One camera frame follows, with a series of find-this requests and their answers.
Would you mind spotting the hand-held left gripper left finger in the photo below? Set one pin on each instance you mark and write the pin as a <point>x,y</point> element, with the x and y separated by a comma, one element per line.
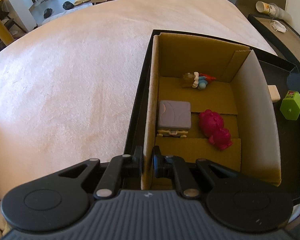
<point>138,160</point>

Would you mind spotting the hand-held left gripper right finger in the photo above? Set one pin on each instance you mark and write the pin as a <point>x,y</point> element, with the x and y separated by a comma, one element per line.
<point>156,162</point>

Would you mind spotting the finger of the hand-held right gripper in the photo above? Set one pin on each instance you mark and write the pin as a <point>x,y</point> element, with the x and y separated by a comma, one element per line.
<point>298,82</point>

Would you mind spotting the green hexagonal toy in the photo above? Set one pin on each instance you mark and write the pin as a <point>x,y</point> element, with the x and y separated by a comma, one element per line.
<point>291,107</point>

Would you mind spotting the purple cube toy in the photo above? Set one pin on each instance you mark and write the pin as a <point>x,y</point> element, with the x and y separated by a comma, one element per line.
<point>175,115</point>

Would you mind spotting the pink bear figure toy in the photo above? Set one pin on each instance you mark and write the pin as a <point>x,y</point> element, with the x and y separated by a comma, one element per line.
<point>212,125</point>

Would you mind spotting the brown small toy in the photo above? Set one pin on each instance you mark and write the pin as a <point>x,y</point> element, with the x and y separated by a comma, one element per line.
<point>197,81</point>

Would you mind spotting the white charger plug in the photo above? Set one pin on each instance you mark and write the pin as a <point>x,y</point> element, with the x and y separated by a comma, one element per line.
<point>274,93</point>

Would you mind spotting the black tray with cardboard liner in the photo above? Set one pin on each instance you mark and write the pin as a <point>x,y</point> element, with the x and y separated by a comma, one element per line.
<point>290,37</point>

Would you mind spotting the white face mask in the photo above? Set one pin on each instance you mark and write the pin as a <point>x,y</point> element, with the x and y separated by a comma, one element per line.
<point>278,27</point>

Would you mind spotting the white floor mat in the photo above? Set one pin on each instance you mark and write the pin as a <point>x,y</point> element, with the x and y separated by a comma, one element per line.
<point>60,17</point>

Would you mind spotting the black slipper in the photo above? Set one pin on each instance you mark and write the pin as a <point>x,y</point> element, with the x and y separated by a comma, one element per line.
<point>48,13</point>
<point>68,5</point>

